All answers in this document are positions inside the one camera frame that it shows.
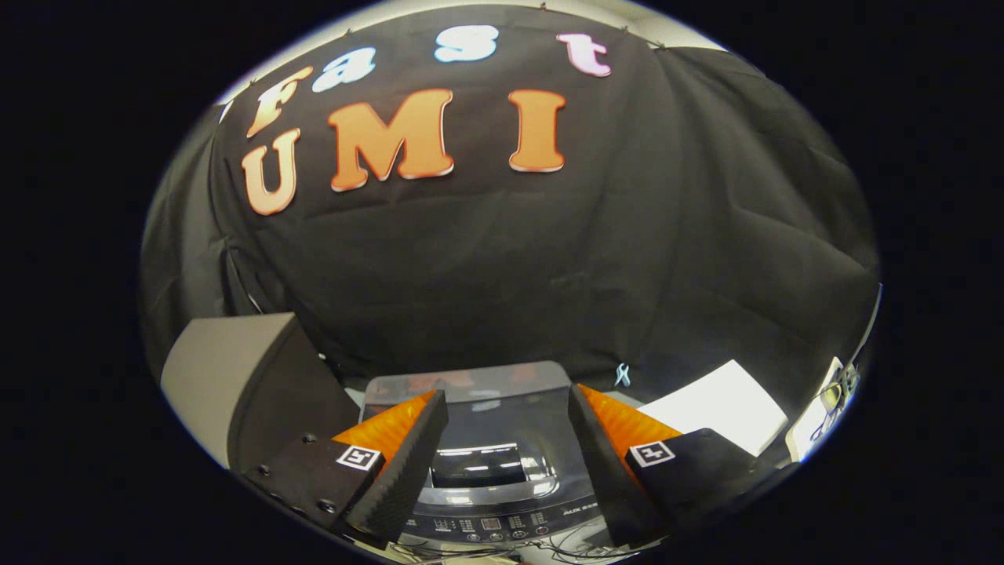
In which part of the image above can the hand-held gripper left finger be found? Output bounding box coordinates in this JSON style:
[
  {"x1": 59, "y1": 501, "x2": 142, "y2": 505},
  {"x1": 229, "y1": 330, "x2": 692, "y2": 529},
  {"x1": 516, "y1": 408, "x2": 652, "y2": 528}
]
[{"x1": 243, "y1": 390, "x2": 449, "y2": 549}]

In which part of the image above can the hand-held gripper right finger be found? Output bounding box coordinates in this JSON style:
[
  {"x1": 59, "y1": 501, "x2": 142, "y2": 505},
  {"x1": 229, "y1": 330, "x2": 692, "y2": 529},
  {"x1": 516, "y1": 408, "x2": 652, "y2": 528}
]
[{"x1": 567, "y1": 383, "x2": 785, "y2": 550}]

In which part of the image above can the grey washing machine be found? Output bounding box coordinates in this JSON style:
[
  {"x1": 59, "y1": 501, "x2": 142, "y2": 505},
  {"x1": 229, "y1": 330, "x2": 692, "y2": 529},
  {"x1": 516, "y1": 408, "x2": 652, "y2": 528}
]
[{"x1": 357, "y1": 361, "x2": 620, "y2": 548}]

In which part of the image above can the dark washing machine lid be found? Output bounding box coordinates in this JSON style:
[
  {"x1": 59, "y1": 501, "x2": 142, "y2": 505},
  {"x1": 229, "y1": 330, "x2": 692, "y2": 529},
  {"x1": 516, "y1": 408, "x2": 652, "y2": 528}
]
[{"x1": 361, "y1": 361, "x2": 605, "y2": 507}]

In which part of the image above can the white paper sheet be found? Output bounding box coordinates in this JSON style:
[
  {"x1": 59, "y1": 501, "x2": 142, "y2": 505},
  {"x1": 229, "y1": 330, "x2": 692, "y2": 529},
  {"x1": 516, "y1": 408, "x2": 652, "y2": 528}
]
[{"x1": 637, "y1": 359, "x2": 789, "y2": 457}]

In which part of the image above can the grey box stand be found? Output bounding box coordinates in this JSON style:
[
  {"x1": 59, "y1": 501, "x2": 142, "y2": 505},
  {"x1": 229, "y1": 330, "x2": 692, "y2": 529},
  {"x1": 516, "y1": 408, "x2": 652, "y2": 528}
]
[{"x1": 161, "y1": 312, "x2": 362, "y2": 472}]

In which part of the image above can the black backdrop cloth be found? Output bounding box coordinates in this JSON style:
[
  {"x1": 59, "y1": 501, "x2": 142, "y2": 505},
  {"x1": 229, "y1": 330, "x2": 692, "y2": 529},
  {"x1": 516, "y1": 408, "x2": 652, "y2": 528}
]
[{"x1": 140, "y1": 4, "x2": 881, "y2": 425}]

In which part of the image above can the white board with cables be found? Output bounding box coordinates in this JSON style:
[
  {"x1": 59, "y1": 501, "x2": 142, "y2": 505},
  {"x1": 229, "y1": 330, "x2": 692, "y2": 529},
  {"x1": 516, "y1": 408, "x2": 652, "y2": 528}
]
[{"x1": 787, "y1": 357, "x2": 864, "y2": 464}]

